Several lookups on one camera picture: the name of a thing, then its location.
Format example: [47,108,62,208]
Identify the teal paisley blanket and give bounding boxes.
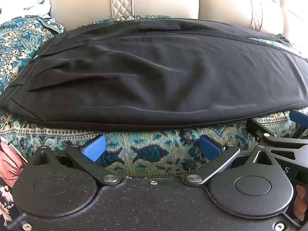
[0,14,308,177]

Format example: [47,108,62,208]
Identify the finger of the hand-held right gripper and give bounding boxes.
[246,110,308,150]

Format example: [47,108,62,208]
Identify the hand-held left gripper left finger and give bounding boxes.
[26,135,122,186]

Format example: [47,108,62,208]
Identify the black floral garment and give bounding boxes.
[0,136,27,231]

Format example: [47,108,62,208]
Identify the black pants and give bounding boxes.
[0,19,308,133]

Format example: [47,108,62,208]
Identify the light blue cloth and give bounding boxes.
[23,0,52,20]

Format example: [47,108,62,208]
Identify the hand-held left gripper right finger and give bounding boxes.
[185,135,281,186]

